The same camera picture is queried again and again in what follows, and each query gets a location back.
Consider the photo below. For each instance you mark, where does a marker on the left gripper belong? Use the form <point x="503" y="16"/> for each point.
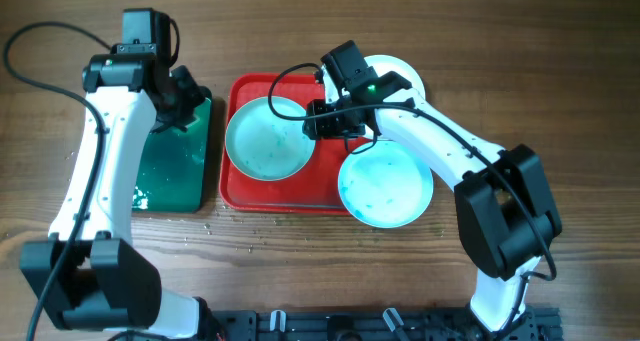
<point x="194" y="97"/>

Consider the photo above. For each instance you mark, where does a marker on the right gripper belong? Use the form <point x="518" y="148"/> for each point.
<point x="316" y="117"/>

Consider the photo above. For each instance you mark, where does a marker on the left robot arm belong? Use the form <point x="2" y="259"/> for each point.
<point x="144" y="143"/>

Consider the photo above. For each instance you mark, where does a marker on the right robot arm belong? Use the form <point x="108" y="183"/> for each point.
<point x="506" y="214"/>

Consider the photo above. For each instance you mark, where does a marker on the red plastic tray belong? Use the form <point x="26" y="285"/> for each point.
<point x="313" y="189"/>

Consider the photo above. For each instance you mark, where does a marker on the white plate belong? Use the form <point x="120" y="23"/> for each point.
<point x="383" y="64"/>

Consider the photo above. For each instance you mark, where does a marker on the black tub with green water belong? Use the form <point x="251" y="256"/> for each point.
<point x="173" y="166"/>

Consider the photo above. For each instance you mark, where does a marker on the lower right cyan plate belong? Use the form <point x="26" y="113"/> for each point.
<point x="384" y="185"/>

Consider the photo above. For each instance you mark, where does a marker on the cyan plate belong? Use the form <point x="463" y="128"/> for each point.
<point x="384" y="185"/>
<point x="262" y="145"/>

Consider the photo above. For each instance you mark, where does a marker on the left cyan plate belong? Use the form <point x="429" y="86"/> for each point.
<point x="262" y="145"/>

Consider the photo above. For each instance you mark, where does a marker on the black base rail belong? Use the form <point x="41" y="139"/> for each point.
<point x="447" y="324"/>

